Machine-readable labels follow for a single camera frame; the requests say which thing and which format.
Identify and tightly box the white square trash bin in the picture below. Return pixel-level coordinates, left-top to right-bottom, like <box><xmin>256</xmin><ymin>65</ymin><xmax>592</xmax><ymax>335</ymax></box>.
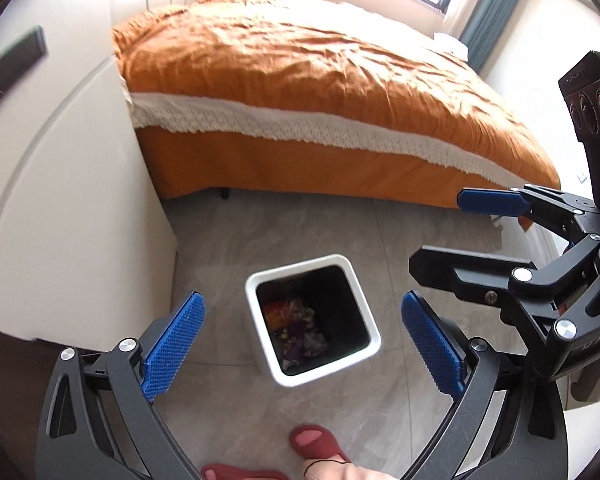
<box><xmin>245</xmin><ymin>254</ymin><xmax>381</xmax><ymax>388</ymax></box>

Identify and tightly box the red slipper left foot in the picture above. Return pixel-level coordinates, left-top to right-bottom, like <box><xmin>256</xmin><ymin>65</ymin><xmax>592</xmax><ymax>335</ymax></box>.
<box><xmin>200</xmin><ymin>464</ymin><xmax>288</xmax><ymax>480</ymax></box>

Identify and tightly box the red slipper foot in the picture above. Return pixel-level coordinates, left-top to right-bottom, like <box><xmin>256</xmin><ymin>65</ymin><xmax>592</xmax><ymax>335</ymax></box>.
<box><xmin>288</xmin><ymin>425</ymin><xmax>350</xmax><ymax>464</ymax></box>
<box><xmin>200</xmin><ymin>464</ymin><xmax>288</xmax><ymax>480</ymax></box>

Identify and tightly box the white nightstand with drawers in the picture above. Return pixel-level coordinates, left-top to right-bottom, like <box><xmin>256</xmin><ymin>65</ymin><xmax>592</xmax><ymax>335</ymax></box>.
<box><xmin>0</xmin><ymin>0</ymin><xmax>176</xmax><ymax>350</ymax></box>

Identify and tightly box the red slipper right foot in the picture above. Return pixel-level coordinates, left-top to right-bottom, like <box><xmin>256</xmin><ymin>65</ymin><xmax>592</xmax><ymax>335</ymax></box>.
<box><xmin>288</xmin><ymin>425</ymin><xmax>350</xmax><ymax>464</ymax></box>

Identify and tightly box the teal curtain right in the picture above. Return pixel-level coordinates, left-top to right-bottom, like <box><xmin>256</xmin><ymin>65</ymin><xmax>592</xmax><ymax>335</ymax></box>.
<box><xmin>460</xmin><ymin>0</ymin><xmax>518</xmax><ymax>73</ymax></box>

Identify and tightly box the bed with orange cover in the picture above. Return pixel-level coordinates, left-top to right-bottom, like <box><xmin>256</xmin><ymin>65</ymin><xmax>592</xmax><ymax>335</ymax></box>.
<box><xmin>112</xmin><ymin>0</ymin><xmax>560</xmax><ymax>208</ymax></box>

